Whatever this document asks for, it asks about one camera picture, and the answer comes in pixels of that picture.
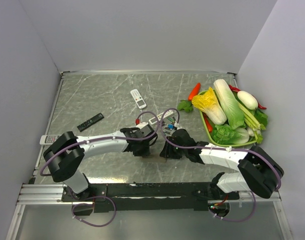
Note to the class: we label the white remote with blue button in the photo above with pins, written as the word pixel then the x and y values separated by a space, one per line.
pixel 153 159

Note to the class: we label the black remote control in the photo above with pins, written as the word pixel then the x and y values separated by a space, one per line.
pixel 90 122

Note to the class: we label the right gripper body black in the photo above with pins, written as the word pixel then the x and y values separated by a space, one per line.
pixel 173 151

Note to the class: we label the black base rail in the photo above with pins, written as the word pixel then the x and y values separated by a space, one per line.
pixel 149 196

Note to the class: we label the white eggplant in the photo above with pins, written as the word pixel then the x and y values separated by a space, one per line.
pixel 248 100

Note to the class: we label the blue battery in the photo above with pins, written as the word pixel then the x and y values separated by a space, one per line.
pixel 171 126

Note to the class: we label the red pepper in tray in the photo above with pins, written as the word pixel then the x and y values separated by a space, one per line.
pixel 207 123

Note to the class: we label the yellow napa cabbage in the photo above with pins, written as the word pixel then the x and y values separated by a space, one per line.
pixel 209 104

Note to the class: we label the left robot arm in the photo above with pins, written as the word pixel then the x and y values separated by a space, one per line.
pixel 64 156

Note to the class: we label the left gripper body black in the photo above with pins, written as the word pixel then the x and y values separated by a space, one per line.
pixel 144 151

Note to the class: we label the green napa cabbage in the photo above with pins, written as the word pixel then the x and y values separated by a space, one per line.
pixel 229 104

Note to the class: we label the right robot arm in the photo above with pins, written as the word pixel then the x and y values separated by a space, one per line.
pixel 254 170

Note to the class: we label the green battery lower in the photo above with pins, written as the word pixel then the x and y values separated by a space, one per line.
pixel 166 131

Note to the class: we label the bok choy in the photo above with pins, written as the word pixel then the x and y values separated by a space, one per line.
pixel 242 135

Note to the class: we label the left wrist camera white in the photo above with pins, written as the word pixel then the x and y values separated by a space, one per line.
pixel 144 129

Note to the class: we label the white grey remote left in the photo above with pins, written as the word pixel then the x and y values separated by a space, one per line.
pixel 47 140

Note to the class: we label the white remote middle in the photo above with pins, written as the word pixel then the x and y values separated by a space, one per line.
pixel 154 120

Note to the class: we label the white remote far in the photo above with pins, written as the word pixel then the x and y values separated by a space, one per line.
pixel 141 104

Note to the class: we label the green lettuce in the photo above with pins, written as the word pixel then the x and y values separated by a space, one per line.
pixel 224 134

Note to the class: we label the green leaf by carrot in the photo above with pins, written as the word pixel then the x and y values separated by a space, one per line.
pixel 185 105

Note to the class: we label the orange carrot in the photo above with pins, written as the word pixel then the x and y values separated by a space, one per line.
pixel 194 92

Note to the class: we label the green plastic tray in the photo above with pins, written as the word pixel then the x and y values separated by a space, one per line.
pixel 227 123

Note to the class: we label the celery stalks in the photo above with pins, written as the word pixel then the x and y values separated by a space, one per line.
pixel 256 120

